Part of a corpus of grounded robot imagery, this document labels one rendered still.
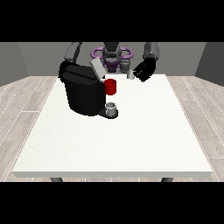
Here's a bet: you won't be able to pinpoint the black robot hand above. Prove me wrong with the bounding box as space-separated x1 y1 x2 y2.
58 60 72 81
132 57 157 83

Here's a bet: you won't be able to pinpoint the small grey coffee pod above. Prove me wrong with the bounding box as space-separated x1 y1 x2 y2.
126 69 136 81

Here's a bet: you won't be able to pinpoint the black coffee machine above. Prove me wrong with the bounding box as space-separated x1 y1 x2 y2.
62 64 120 120

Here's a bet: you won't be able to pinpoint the pale grey machine lid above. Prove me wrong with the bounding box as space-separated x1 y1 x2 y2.
88 57 107 81

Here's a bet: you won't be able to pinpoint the red pod holder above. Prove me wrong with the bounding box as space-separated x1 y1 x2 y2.
103 78 117 96

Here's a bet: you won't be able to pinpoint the grey robot trunk purple rings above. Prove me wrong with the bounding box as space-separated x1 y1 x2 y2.
90 42 135 74

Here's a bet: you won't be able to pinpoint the small grey cup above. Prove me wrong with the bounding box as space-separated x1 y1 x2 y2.
105 101 118 116

